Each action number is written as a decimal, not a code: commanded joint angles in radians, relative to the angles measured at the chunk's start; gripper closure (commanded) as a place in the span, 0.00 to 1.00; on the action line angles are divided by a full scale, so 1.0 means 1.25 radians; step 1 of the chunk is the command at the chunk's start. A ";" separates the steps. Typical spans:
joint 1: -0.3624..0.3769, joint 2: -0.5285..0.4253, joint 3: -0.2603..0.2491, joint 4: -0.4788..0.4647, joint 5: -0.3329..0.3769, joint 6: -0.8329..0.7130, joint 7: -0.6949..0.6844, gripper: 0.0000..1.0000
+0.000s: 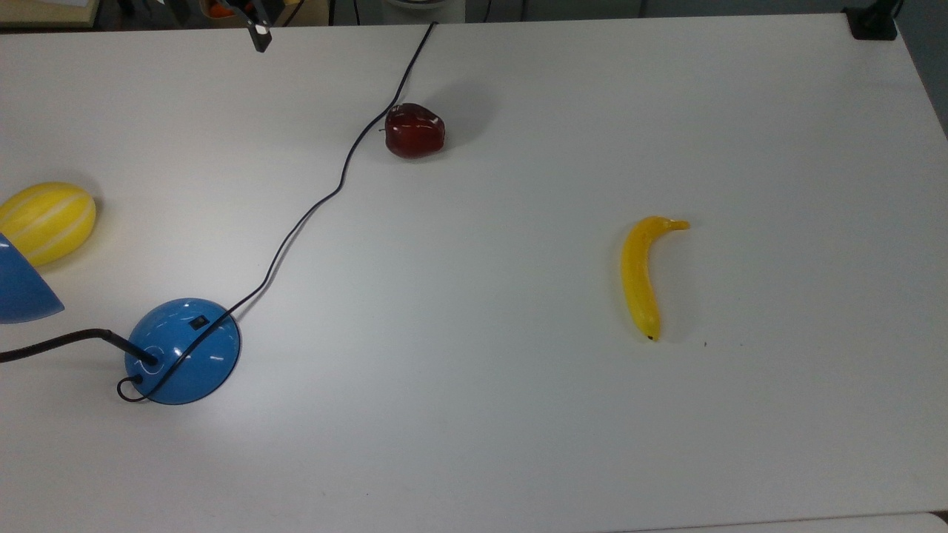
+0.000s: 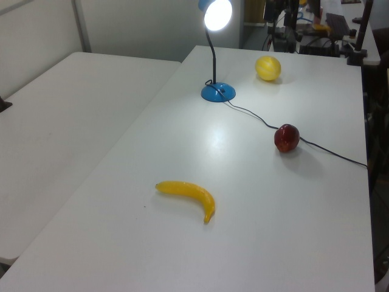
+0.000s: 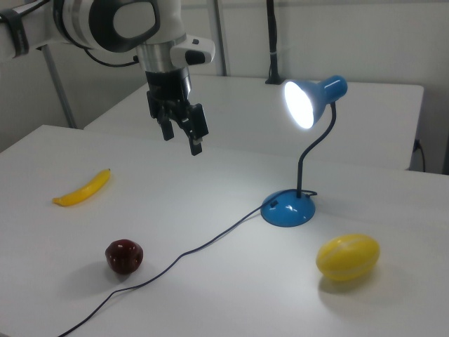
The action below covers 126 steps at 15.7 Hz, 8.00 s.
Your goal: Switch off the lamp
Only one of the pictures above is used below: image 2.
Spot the yellow melon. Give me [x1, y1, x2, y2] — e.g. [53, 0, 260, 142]
[254, 55, 282, 82]

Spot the dark camera stand pole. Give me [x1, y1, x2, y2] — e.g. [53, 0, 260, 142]
[354, 0, 374, 53]

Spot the yellow banana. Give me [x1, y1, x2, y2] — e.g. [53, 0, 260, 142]
[155, 181, 216, 224]

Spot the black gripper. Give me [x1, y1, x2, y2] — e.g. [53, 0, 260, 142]
[263, 0, 278, 40]

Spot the blue desk lamp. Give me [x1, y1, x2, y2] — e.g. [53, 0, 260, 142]
[198, 0, 236, 103]

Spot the black lamp power cable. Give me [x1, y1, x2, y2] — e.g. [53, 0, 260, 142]
[204, 79, 368, 169]

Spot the dark brown bracket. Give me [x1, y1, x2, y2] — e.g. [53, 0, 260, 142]
[0, 95, 13, 113]

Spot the black table clamp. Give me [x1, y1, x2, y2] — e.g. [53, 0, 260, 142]
[346, 48, 368, 66]

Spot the red apple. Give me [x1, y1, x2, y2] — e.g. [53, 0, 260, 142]
[274, 123, 301, 153]

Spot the black electronics box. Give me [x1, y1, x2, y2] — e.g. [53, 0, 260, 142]
[298, 36, 340, 57]

